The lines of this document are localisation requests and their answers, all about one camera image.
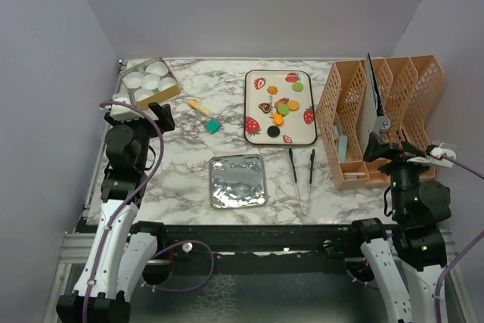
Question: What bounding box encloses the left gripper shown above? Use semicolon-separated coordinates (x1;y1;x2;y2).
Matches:
106;101;174;170

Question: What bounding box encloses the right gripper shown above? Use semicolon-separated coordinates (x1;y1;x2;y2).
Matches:
364;130;437;217

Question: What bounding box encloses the gold cookie tin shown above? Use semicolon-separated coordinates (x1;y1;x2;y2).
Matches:
119;56;181;110

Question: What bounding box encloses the green round cookie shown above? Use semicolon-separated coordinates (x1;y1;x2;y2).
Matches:
277;103;290;116
292;82;304;92

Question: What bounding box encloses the orange fish cookie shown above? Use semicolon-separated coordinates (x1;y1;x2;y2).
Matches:
271;113;284;126

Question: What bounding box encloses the black sandwich cookie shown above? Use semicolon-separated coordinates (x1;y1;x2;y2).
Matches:
267;126;281;138

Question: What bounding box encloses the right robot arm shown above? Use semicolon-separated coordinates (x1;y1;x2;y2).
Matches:
347;132;483;322

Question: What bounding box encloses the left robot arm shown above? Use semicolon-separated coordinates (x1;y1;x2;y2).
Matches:
56;101;175;322

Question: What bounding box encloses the white paper cup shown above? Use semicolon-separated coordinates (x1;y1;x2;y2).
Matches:
123;71;144;90
141;74;160;92
134;89;154;102
146;61;169;77
158;77;177;92

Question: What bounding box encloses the white folder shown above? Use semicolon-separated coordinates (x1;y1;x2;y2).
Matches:
356;53;391;153

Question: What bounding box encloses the peach file organizer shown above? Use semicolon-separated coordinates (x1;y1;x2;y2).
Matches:
315;55;444;190

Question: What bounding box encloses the orange round cookie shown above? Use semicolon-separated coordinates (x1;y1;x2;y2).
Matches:
287;100;299;111

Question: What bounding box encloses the tin lid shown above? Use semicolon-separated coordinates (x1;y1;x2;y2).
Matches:
209;154;268;210

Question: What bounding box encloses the strawberry tray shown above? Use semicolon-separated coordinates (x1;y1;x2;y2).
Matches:
244;70;317;146

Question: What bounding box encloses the orange flower cookie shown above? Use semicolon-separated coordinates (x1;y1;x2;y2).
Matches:
267;86;278;95

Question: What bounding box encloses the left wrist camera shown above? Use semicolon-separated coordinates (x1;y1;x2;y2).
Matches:
112;92;139;122

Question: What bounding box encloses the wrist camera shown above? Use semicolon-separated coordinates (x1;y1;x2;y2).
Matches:
112;92;139;122
426;143;457;168

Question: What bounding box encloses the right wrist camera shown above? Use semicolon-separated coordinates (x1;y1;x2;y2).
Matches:
426;143;457;168

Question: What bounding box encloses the aluminium frame rail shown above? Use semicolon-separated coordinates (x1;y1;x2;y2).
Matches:
42;232;95;323

